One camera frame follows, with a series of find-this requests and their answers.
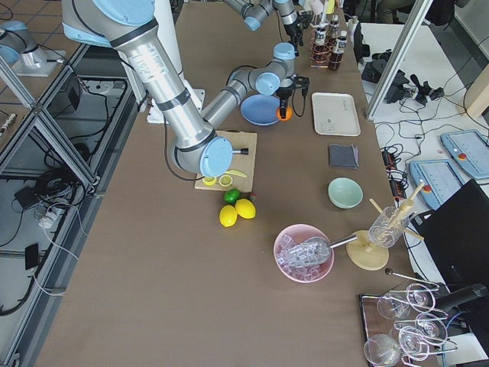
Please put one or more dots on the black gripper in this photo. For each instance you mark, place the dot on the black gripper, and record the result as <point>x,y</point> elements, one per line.
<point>283,94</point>
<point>291,28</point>

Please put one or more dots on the orange mandarin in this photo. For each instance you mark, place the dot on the orange mandarin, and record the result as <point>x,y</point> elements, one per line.
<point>284,114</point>

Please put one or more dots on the blue plate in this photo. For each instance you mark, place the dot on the blue plate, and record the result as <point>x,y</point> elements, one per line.
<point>260,110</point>

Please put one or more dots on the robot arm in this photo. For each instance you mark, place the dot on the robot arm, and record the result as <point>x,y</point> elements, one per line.
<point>254,15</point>
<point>144,32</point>

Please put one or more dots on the tea bottle white cap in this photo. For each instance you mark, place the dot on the tea bottle white cap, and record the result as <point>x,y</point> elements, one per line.
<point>319,47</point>

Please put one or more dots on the cream rabbit tray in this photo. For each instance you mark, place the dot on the cream rabbit tray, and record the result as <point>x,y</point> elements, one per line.
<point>334,114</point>

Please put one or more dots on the steel muddler black tip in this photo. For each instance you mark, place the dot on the steel muddler black tip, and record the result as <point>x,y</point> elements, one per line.
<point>241,151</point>

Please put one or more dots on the wooden cutting board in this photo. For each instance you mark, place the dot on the wooden cutting board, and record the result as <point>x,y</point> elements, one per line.
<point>244,163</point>

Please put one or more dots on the grey folded cloth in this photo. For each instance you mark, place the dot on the grey folded cloth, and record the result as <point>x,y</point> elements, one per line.
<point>343,156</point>

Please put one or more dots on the lemon slice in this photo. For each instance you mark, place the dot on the lemon slice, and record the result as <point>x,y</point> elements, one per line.
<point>226,180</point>
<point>209,181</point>

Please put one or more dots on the green lime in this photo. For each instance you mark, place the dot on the green lime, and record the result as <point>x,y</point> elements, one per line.
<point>231,196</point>

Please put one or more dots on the green bowl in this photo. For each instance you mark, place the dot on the green bowl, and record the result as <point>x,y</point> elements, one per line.
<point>345,193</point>

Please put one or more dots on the yellow lemon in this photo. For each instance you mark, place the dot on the yellow lemon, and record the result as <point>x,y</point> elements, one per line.
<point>228,216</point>
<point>245,208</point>

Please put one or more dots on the steel ice scoop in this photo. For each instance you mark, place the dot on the steel ice scoop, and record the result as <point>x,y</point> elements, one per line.
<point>319,250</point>

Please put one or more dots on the pink bowl with ice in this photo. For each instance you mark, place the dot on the pink bowl with ice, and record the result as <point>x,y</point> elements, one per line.
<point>289,254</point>

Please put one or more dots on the glass mug on stand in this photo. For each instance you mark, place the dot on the glass mug on stand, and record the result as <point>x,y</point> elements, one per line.
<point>387,229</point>

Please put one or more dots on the blue teach pendant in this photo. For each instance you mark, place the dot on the blue teach pendant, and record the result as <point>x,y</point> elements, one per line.
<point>441,180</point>
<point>469,150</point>

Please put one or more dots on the wine glass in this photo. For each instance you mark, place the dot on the wine glass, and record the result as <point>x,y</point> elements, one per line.
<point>420,298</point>
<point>382,350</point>
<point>393,306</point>

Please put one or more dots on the copper wire bottle rack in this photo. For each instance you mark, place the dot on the copper wire bottle rack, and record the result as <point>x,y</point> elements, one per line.
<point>328,46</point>

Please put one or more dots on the aluminium frame post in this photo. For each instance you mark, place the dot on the aluminium frame post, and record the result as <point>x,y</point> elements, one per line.
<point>414,21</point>

